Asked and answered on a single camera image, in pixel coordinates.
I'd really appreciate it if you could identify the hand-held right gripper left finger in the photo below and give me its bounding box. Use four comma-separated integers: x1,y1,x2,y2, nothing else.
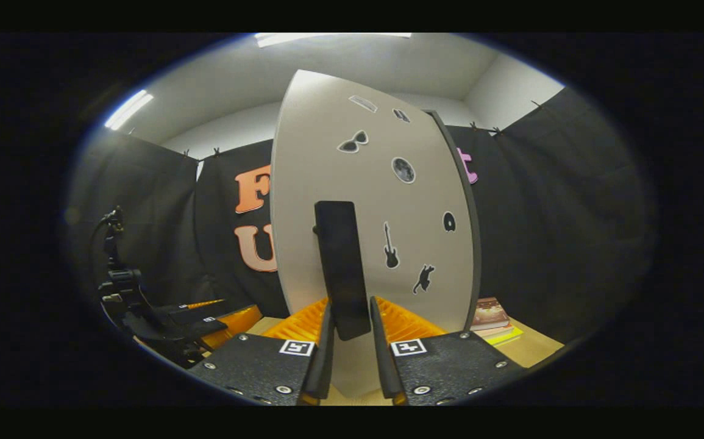
187,297,335,406

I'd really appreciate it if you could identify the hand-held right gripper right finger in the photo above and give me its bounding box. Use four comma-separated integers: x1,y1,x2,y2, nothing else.
369,296,526,406

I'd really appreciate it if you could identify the black cabinet door handle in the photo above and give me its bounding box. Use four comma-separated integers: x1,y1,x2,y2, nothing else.
314,200,372,341

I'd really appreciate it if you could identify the beige cabinet door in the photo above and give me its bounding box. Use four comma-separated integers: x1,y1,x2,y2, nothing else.
269,69,482,398

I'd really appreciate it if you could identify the stack of books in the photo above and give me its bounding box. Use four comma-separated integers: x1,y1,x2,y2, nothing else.
471,297,524,347

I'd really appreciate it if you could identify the long ceiling light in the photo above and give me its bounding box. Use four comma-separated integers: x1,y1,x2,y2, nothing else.
105,90,154,130

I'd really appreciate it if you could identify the black backdrop cloth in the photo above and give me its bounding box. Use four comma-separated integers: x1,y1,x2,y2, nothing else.
65,85,657,366

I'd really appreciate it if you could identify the wide ceiling light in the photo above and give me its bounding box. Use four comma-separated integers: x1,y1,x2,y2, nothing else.
254,32,413,48

